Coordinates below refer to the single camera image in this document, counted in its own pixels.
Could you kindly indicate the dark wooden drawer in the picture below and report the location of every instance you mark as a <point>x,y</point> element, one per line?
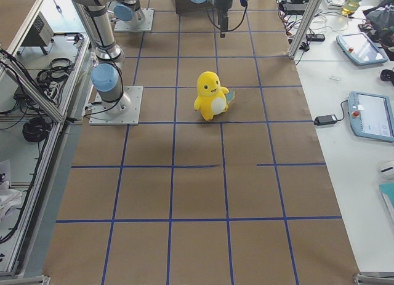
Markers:
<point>187,6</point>

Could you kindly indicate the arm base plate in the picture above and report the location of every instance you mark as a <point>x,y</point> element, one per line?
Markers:
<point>133,21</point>
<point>127,111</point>

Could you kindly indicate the aluminium side frame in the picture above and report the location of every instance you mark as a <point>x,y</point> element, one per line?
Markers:
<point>29,162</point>

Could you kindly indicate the black power adapter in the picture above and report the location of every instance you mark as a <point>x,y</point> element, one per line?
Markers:
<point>325,120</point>

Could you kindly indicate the blue teach pendant far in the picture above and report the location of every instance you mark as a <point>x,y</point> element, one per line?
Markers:
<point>360,49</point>

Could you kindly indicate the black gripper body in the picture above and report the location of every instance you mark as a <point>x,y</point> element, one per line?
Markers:
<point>221,2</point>

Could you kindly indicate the blue teach pendant near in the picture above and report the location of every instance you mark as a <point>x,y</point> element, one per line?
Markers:
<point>371,116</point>

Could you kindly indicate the blue teach pendant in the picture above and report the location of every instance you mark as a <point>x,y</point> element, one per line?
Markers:
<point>371,116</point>
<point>360,49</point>

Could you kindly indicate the yellow plush toy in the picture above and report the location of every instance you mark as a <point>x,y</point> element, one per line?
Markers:
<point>212,98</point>

